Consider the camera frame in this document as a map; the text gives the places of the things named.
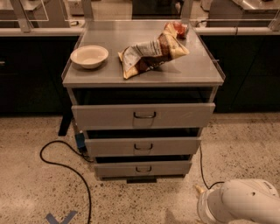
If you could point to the crumpled chip bag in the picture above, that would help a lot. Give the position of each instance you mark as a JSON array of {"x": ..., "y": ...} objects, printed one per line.
[{"x": 143, "y": 57}]

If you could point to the grey bottom drawer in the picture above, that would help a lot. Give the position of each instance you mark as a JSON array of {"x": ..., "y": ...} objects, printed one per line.
[{"x": 159, "y": 168}]

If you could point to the dark counter left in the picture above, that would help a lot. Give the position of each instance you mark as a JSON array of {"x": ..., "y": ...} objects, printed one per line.
[{"x": 30, "y": 73}]

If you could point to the red snack bag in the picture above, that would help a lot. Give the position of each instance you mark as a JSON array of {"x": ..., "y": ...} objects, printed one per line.
[{"x": 177, "y": 29}]

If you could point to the white ceramic bowl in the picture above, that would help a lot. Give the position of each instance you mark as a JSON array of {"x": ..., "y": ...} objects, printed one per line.
[{"x": 89, "y": 56}]

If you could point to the grey middle drawer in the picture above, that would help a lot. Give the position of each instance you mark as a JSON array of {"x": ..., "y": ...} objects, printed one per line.
[{"x": 116, "y": 147}]

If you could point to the grey drawer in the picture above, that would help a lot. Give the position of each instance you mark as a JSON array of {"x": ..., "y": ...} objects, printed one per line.
[
  {"x": 159, "y": 168},
  {"x": 142, "y": 116},
  {"x": 116, "y": 147}
]

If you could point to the blue power adapter box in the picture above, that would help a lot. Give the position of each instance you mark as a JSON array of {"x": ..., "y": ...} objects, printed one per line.
[{"x": 80, "y": 141}]

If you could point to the dark counter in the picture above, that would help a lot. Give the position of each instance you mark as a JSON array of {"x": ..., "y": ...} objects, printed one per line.
[
  {"x": 30, "y": 73},
  {"x": 251, "y": 64}
]

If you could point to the dark counter right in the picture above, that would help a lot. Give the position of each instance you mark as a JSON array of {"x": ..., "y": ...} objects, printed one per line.
[{"x": 251, "y": 64}]

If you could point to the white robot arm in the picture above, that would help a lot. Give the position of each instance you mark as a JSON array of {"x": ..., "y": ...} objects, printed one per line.
[{"x": 255, "y": 200}]

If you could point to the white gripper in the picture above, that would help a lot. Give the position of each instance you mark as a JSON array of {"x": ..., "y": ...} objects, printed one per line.
[{"x": 203, "y": 204}]

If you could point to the blue tape cross marker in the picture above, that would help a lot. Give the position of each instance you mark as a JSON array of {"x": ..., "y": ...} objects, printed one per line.
[{"x": 57, "y": 218}]

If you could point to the grey top drawer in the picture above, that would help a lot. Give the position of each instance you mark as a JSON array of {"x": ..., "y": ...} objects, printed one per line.
[{"x": 142, "y": 116}]

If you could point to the grey metal drawer cabinet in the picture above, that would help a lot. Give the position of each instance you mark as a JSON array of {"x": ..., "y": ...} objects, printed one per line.
[{"x": 193, "y": 78}]

